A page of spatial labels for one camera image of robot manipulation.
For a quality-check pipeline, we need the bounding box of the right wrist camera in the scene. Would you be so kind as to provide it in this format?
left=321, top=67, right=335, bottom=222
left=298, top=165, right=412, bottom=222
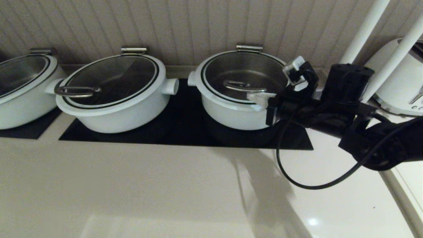
left=283, top=56, right=320, bottom=96

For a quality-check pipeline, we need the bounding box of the small black glass hob panel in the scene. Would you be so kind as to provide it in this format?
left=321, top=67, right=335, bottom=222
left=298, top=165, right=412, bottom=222
left=0, top=107, right=63, bottom=139

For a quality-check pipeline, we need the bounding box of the glass pot lid white rim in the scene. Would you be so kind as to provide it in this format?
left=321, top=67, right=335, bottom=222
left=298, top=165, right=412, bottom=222
left=196, top=50, right=294, bottom=105
left=0, top=54, right=59, bottom=105
left=55, top=54, right=166, bottom=117

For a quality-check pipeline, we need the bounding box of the large black glass hob panel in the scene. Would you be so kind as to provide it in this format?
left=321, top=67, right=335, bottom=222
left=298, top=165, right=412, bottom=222
left=59, top=78, right=314, bottom=151

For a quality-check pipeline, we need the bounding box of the white pot steel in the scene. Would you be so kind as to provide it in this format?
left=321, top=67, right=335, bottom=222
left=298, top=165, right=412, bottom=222
left=0, top=55, right=66, bottom=130
left=187, top=50, right=310, bottom=131
left=45, top=55, right=180, bottom=134

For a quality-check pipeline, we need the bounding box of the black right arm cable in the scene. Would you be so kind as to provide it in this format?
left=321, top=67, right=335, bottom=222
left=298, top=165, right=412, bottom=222
left=277, top=111, right=423, bottom=190

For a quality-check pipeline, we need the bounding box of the white toaster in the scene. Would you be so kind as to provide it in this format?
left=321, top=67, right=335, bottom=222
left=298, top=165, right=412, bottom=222
left=364, top=37, right=423, bottom=117

